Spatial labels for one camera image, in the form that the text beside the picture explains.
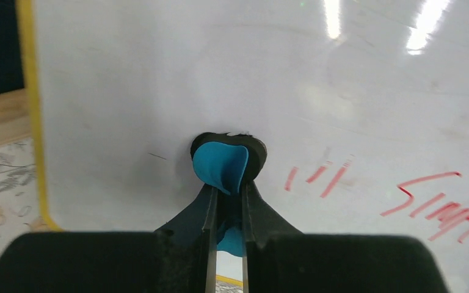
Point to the wooden clothes rack frame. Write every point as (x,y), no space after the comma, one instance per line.
(14,116)

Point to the floral patterned table mat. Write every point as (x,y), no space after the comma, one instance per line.
(20,210)

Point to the blue black eraser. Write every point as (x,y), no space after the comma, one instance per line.
(228,162)

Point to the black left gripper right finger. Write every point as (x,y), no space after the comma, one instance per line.
(280,258)

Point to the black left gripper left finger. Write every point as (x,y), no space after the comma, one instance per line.
(180,256)

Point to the yellow framed whiteboard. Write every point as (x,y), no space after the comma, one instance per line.
(363,107)

